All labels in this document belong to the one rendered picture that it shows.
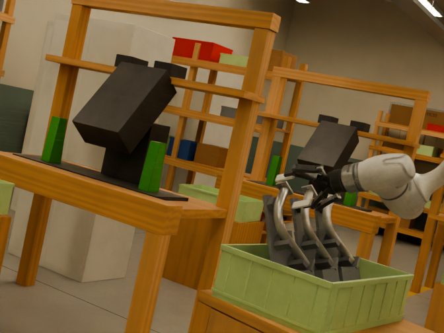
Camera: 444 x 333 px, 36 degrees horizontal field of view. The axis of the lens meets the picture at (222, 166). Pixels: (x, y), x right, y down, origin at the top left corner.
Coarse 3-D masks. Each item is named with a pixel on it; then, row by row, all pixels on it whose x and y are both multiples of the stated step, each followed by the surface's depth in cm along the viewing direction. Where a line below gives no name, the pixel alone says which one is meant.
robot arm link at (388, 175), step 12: (384, 156) 205; (396, 156) 203; (408, 156) 205; (360, 168) 208; (372, 168) 205; (384, 168) 203; (396, 168) 201; (408, 168) 201; (360, 180) 208; (372, 180) 205; (384, 180) 203; (396, 180) 202; (408, 180) 203; (384, 192) 208; (396, 192) 208
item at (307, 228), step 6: (306, 186) 240; (312, 186) 240; (306, 192) 240; (312, 192) 240; (306, 198) 237; (312, 198) 239; (306, 210) 234; (306, 216) 233; (306, 222) 233; (306, 228) 233; (312, 228) 234; (306, 234) 234; (312, 234) 234; (318, 240) 236; (318, 252) 239; (324, 252) 239; (330, 258) 241
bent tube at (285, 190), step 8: (280, 184) 227; (288, 184) 227; (280, 192) 225; (288, 192) 228; (280, 200) 222; (280, 208) 221; (280, 216) 220; (280, 224) 220; (280, 232) 220; (296, 248) 224; (296, 256) 226; (304, 256) 227
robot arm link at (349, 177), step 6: (342, 168) 213; (348, 168) 211; (354, 168) 209; (342, 174) 211; (348, 174) 210; (354, 174) 208; (342, 180) 211; (348, 180) 210; (354, 180) 209; (348, 186) 210; (354, 186) 209; (360, 186) 209; (348, 192) 212; (354, 192) 212
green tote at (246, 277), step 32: (224, 256) 222; (256, 256) 214; (224, 288) 220; (256, 288) 213; (288, 288) 207; (320, 288) 200; (352, 288) 208; (384, 288) 228; (288, 320) 205; (320, 320) 199; (352, 320) 214; (384, 320) 233
